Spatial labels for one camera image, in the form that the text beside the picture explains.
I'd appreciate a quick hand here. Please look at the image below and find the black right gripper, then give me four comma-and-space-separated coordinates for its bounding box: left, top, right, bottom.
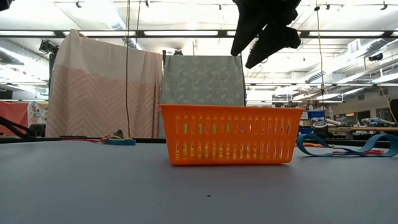
231, 0, 302, 68

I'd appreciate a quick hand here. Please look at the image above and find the orange plastic basket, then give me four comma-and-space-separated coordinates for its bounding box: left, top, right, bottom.
157, 103, 305, 166

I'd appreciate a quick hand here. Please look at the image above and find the blue rubber band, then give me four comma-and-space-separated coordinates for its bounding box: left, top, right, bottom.
295, 133, 398, 158
102, 138, 137, 146

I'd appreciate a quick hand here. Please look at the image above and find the red rubber band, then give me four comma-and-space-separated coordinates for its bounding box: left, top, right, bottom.
331, 149, 386, 156
62, 135, 112, 144

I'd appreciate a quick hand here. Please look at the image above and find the top-right rubber band pile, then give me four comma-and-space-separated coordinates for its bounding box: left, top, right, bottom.
303, 141, 335, 148

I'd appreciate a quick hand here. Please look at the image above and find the green leaf-print cloth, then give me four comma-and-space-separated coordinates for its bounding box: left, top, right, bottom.
160, 55, 247, 107

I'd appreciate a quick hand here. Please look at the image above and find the black cylinder roll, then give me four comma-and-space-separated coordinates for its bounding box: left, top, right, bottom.
312, 120, 330, 139

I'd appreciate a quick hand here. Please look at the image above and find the wooden workbench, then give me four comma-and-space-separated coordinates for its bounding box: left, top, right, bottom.
328, 125, 398, 133

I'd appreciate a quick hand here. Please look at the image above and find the grey machine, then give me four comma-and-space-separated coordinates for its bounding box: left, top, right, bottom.
360, 116, 389, 127

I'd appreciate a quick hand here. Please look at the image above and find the pink chevron cloth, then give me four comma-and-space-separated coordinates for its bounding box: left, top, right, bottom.
45, 29, 165, 139

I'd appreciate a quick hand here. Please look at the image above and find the black spotlight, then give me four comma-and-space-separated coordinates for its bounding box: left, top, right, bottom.
38, 39, 60, 56

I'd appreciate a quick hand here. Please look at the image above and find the grey-blue table mat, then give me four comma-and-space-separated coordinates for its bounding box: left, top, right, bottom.
0, 139, 398, 224

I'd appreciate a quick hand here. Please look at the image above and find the pale floral cloth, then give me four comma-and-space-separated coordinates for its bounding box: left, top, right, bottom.
27, 101, 49, 126

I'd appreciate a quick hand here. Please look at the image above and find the plain red cloth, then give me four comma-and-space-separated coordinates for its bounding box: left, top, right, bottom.
0, 100, 30, 137

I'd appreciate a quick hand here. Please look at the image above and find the thin hanging cable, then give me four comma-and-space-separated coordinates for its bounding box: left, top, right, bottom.
313, 0, 326, 103

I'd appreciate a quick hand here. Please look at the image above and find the black hanging cable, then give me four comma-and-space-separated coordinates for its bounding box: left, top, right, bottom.
124, 0, 131, 138

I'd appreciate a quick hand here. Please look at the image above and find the black curved cable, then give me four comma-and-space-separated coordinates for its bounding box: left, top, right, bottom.
0, 115, 37, 139

